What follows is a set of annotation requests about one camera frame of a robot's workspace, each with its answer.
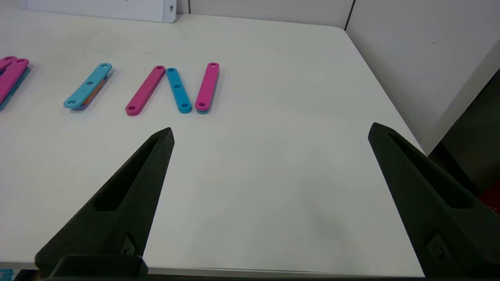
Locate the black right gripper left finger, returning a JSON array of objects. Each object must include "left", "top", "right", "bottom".
[{"left": 34, "top": 127, "right": 175, "bottom": 278}]

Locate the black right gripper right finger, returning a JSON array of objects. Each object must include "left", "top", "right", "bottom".
[{"left": 368, "top": 122, "right": 500, "bottom": 277}]

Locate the pink bar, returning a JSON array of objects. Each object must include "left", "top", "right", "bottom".
[
  {"left": 195, "top": 62, "right": 220, "bottom": 112},
  {"left": 0, "top": 56, "right": 18, "bottom": 74},
  {"left": 0, "top": 58, "right": 30, "bottom": 104},
  {"left": 125, "top": 66, "right": 166, "bottom": 117}
]

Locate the light blue medium bar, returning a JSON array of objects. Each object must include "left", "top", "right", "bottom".
[{"left": 166, "top": 68, "right": 193, "bottom": 114}]

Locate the white sign reading BRAIN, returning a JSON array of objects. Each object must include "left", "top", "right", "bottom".
[{"left": 20, "top": 0, "right": 177, "bottom": 23}]

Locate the orange flat bar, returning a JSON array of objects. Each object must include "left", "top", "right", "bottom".
[{"left": 80, "top": 77, "right": 111, "bottom": 107}]

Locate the light blue long flat bar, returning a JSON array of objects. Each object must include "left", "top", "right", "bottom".
[{"left": 63, "top": 63, "right": 113, "bottom": 109}]

